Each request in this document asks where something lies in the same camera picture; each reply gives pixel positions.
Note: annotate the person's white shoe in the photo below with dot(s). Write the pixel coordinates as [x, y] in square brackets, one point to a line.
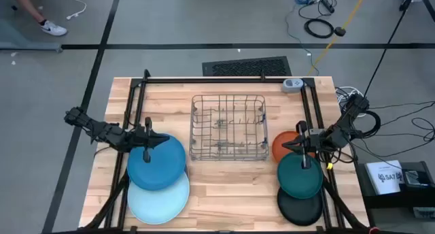
[54, 30]

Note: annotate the red clamp knob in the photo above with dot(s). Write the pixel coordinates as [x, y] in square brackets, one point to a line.
[374, 230]

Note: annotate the black chair caster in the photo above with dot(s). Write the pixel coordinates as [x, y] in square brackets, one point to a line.
[13, 7]

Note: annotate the grey white control box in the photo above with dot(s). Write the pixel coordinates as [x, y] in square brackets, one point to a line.
[292, 86]

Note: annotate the white printed booklet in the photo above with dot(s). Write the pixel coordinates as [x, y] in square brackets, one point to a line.
[382, 178]

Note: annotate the small black plate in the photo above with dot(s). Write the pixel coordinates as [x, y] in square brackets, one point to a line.
[299, 212]

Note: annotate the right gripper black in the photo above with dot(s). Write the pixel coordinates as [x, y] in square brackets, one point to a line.
[311, 142]

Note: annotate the black power adapter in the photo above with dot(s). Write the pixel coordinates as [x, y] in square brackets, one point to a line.
[340, 31]

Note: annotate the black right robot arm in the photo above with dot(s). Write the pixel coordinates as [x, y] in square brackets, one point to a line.
[340, 130]

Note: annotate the large dark blue plate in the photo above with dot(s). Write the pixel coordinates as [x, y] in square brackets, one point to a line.
[159, 169]

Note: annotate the black power strip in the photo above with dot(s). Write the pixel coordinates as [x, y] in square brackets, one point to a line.
[328, 5]

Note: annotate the black side cart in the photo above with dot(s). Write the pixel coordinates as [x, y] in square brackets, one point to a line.
[391, 201]

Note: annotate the person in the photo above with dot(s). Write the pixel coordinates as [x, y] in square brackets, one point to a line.
[29, 6]

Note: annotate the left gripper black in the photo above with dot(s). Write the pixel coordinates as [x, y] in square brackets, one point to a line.
[141, 138]

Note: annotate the grey metal base bar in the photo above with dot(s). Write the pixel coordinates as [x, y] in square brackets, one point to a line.
[30, 47]

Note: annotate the large light blue plate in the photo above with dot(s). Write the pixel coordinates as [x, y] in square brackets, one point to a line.
[159, 206]

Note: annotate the black handheld device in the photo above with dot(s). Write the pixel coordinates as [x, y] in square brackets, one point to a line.
[416, 179]

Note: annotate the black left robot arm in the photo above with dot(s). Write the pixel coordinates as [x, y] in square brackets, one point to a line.
[102, 130]

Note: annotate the small teal plate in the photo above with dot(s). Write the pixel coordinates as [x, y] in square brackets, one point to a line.
[299, 183]

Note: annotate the small orange plate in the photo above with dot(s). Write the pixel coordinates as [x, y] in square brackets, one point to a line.
[278, 138]

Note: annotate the black floor vent grille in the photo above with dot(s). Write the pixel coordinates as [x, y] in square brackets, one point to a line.
[248, 67]

